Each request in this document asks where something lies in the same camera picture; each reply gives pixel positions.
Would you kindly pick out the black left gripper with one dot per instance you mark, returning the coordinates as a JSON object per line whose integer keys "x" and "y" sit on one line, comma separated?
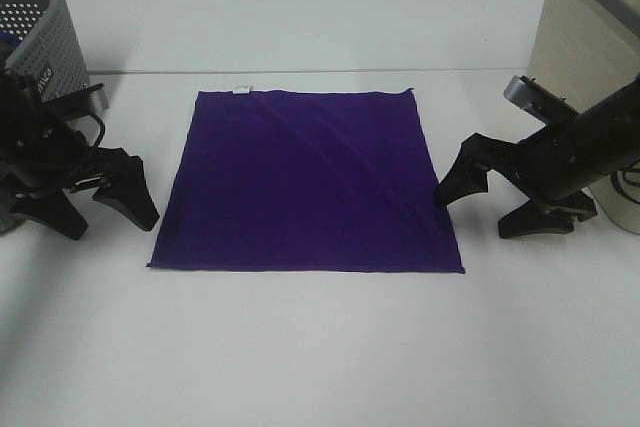
{"x": 43, "y": 147}

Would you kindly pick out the grey perforated laundry basket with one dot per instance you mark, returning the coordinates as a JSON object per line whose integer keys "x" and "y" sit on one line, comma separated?
{"x": 38, "y": 39}

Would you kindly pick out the purple towel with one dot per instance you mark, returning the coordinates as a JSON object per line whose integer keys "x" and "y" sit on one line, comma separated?
{"x": 287, "y": 181}

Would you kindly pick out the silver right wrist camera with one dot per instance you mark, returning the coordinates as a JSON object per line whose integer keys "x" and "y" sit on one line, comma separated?
{"x": 526, "y": 94}

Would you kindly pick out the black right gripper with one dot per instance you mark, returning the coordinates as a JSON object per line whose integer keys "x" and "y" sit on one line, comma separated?
{"x": 551, "y": 166}

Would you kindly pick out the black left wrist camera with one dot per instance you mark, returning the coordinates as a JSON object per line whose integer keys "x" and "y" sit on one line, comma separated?
{"x": 91, "y": 100}

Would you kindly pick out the beige storage bin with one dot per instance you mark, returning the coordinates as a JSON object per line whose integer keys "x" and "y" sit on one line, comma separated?
{"x": 584, "y": 51}

